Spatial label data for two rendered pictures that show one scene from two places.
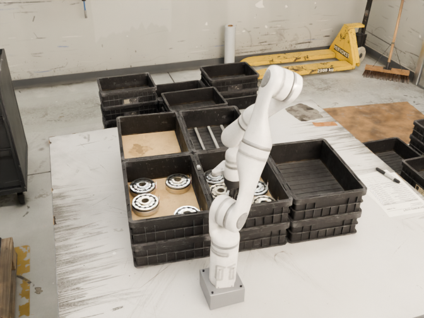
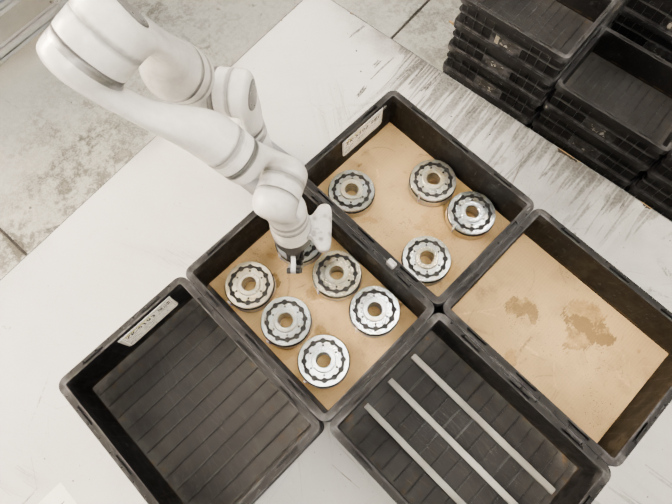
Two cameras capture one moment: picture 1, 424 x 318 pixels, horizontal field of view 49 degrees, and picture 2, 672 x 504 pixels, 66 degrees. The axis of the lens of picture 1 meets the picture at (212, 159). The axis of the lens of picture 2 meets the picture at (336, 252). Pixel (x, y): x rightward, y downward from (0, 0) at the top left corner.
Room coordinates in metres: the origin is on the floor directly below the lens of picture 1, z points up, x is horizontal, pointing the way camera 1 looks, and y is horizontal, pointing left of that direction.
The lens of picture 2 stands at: (1.75, -0.18, 1.88)
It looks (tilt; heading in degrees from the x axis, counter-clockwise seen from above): 71 degrees down; 152
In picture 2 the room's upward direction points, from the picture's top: 4 degrees counter-clockwise
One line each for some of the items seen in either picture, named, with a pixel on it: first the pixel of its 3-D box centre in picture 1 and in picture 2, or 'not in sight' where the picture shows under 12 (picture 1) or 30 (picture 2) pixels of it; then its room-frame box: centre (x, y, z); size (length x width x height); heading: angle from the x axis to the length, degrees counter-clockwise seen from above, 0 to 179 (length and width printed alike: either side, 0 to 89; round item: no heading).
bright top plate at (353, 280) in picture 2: (221, 191); (336, 273); (1.48, -0.04, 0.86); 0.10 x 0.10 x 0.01
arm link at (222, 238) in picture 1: (226, 222); (235, 104); (1.11, -0.05, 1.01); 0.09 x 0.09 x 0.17; 50
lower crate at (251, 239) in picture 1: (238, 208); not in sight; (1.50, -0.11, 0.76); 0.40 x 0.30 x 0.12; 13
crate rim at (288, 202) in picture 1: (240, 177); (308, 291); (1.50, -0.11, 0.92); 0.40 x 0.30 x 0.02; 13
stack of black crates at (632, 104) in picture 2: not in sight; (609, 116); (1.35, 1.15, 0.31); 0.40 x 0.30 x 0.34; 18
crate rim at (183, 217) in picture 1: (164, 187); (413, 191); (1.43, 0.18, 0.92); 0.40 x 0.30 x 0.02; 13
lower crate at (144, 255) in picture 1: (166, 218); not in sight; (1.43, 0.18, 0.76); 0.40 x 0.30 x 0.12; 13
